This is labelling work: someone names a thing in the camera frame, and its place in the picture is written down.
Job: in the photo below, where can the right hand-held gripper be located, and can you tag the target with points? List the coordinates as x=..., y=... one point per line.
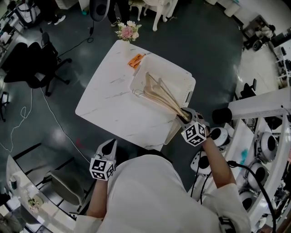
x=194, y=135

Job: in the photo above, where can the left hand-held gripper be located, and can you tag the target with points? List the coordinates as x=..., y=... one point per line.
x=98, y=167

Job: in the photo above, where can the wooden hanger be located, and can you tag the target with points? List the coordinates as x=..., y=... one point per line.
x=157, y=96
x=167, y=91
x=150, y=83

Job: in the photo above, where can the white perforated plastic basket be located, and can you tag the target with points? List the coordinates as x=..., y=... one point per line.
x=168, y=70

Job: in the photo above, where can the person's left forearm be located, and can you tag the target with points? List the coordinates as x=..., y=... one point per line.
x=97, y=198

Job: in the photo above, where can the person's right forearm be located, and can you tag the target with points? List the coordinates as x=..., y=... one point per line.
x=218, y=166

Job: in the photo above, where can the white laundry basket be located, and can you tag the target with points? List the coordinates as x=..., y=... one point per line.
x=172, y=134

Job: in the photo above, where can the grey armchair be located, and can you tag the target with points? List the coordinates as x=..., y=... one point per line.
x=66, y=186

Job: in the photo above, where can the white round device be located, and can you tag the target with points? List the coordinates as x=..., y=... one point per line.
x=268, y=145
x=195, y=162
x=258, y=176
x=220, y=136
x=246, y=201

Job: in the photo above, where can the curved white marble counter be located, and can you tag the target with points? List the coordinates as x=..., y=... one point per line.
x=52, y=209

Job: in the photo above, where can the person's white shirt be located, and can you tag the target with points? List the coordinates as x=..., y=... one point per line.
x=157, y=198

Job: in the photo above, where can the white shelf rack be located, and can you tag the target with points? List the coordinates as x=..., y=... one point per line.
x=257, y=102

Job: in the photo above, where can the small flower pot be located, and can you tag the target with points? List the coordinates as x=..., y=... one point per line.
x=34, y=203

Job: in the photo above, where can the orange packet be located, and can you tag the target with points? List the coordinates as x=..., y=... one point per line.
x=136, y=59

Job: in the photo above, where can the dark bottle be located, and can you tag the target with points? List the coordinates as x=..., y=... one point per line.
x=13, y=183

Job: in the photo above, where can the white vase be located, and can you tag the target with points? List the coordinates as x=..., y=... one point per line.
x=126, y=47

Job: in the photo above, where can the black wheeled equipment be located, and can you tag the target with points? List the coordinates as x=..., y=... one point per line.
x=257, y=44

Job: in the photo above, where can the pink flower bouquet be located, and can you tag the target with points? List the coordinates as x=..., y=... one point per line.
x=128, y=31

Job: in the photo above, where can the white ornate table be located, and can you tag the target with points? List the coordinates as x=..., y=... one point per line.
x=159, y=13

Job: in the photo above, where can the black office chair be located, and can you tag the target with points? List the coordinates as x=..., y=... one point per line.
x=29, y=66
x=3, y=104

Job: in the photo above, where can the dark pod chair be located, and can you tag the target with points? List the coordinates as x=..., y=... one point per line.
x=98, y=9

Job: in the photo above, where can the cluttered white desk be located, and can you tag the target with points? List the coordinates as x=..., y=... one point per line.
x=16, y=22

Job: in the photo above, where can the black metal frame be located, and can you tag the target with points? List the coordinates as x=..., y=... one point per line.
x=27, y=150

